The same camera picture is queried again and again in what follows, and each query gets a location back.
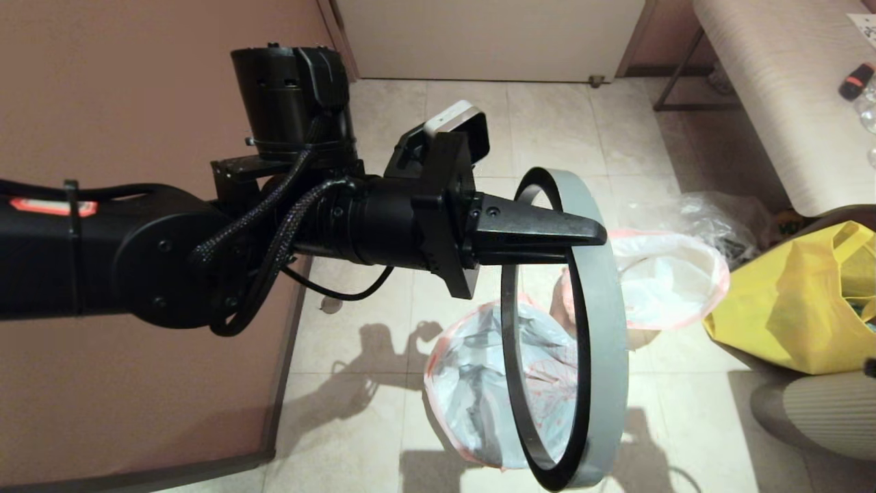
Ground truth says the grey bin rim ring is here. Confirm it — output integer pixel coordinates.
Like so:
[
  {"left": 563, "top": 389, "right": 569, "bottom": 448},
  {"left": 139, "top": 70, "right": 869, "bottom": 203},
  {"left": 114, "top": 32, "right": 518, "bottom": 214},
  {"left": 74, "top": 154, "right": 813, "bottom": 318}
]
[{"left": 500, "top": 166, "right": 629, "bottom": 492}]

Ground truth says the fresh white pink trash bag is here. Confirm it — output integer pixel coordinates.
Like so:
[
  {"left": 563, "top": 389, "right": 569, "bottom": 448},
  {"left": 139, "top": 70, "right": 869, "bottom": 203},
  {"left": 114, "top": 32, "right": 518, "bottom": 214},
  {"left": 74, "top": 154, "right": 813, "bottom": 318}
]
[{"left": 424, "top": 294, "right": 582, "bottom": 470}]

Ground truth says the used white pink trash bag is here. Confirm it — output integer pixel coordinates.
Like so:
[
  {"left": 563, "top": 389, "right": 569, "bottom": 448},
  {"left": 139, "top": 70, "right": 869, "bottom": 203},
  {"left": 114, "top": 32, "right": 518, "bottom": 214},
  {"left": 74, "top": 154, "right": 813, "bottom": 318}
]
[{"left": 551, "top": 229, "right": 730, "bottom": 333}]

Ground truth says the clear crumpled plastic bag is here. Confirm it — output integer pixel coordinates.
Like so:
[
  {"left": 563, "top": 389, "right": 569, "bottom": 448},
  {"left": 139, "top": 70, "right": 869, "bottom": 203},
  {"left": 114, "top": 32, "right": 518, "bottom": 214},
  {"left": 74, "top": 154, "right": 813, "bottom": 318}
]
[{"left": 643, "top": 192, "right": 774, "bottom": 268}]

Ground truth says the yellow shopping bag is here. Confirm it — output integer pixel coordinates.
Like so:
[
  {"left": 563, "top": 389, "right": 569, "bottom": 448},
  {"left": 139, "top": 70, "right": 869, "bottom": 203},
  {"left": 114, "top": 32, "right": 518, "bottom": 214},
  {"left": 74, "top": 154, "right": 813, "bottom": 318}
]
[{"left": 701, "top": 221, "right": 876, "bottom": 376}]

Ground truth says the white door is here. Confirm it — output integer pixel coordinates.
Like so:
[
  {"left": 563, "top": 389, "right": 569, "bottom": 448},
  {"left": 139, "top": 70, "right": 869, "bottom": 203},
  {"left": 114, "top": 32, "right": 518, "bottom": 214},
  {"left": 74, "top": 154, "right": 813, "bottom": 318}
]
[{"left": 335, "top": 0, "right": 647, "bottom": 83}]

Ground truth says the black orange marker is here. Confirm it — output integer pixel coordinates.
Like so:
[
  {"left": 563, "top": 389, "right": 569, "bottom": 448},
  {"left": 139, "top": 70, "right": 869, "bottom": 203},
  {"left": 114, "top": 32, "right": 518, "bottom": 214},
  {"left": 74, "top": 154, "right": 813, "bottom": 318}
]
[{"left": 839, "top": 63, "right": 875, "bottom": 102}]

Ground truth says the white printed paper sheet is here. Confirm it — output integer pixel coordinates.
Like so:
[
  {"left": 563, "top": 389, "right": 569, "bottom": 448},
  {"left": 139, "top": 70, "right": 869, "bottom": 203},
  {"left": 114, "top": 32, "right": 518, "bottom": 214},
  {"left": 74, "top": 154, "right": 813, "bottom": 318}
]
[{"left": 847, "top": 12, "right": 876, "bottom": 49}]

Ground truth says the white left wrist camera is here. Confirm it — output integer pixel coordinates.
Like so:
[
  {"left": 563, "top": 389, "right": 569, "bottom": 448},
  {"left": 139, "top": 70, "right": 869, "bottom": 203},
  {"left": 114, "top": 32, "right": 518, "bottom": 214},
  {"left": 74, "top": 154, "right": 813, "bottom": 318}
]
[{"left": 423, "top": 100, "right": 491, "bottom": 165}]

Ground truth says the smooth black left arm cable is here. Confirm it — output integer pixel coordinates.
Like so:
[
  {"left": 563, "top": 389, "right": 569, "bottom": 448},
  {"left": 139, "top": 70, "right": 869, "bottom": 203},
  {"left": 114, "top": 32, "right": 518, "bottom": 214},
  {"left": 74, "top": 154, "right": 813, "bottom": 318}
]
[{"left": 0, "top": 179, "right": 396, "bottom": 302}]

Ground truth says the dark metal table frame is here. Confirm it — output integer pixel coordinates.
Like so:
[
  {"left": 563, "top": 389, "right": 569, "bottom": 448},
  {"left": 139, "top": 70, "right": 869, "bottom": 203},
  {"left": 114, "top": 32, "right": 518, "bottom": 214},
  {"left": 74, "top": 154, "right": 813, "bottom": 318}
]
[{"left": 654, "top": 27, "right": 743, "bottom": 112}]

